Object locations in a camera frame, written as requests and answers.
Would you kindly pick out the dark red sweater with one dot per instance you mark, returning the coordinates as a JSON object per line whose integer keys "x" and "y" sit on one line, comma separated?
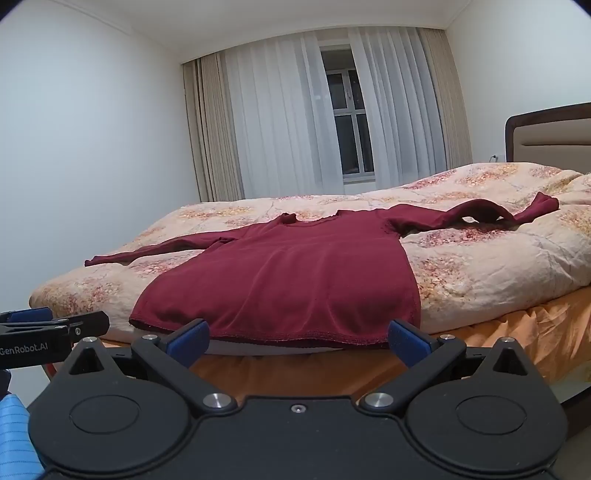
{"x": 286, "y": 281}

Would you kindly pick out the sheer white curtain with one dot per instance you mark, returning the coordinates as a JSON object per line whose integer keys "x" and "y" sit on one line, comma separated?
{"x": 281, "y": 120}
{"x": 397, "y": 106}

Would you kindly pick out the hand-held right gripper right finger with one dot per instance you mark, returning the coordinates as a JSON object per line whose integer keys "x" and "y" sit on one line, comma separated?
{"x": 406, "y": 340}

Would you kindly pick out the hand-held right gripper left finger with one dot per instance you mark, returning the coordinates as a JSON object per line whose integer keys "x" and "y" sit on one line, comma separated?
{"x": 190, "y": 340}

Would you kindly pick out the beige curtain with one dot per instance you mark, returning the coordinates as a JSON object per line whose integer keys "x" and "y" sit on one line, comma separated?
{"x": 450, "y": 101}
{"x": 210, "y": 134}

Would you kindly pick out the window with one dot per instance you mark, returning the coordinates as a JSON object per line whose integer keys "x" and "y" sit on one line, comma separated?
{"x": 348, "y": 115}

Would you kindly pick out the floral quilt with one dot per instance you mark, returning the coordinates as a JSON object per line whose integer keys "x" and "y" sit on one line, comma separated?
{"x": 461, "y": 263}

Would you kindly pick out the brown padded headboard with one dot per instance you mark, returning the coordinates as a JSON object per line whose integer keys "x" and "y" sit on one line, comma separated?
{"x": 549, "y": 136}

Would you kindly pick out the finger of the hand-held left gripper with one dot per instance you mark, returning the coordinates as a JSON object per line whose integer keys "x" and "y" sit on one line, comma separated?
{"x": 87, "y": 325}
{"x": 30, "y": 315}

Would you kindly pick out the person's left forearm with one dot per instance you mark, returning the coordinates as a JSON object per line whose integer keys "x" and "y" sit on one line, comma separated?
{"x": 16, "y": 438}

